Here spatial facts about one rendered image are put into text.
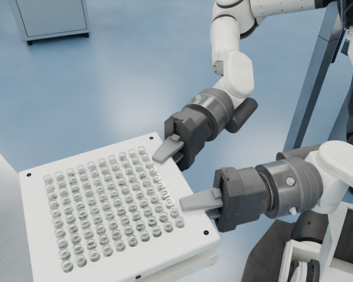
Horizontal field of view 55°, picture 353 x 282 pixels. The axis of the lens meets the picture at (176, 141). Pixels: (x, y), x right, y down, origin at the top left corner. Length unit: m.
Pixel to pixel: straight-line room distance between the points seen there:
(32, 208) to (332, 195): 0.47
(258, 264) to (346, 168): 1.01
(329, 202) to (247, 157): 1.53
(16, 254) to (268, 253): 1.08
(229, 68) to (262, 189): 0.30
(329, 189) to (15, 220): 0.61
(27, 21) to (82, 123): 1.30
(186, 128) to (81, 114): 1.94
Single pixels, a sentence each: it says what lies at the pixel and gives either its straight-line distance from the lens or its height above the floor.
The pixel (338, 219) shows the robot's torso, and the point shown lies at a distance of 0.92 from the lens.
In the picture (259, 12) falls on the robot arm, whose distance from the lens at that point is 0.90.
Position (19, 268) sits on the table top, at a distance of 0.73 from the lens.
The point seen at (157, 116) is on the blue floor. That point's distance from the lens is 2.38.
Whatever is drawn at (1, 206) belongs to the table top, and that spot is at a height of 0.89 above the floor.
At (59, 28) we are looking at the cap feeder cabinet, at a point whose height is 0.14.
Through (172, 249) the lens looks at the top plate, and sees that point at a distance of 0.47.
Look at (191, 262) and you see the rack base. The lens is 0.52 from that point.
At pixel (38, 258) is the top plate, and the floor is 1.08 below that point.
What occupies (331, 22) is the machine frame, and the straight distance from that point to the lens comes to 1.54.
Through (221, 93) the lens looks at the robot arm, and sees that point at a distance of 0.68.
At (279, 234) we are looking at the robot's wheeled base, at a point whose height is 0.17.
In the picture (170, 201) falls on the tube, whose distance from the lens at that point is 0.52.
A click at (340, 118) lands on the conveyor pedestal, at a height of 0.41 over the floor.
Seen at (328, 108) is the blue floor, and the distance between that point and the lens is 2.68.
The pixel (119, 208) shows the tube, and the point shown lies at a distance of 0.51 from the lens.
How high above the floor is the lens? 1.50
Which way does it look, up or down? 43 degrees down
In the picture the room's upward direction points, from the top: straight up
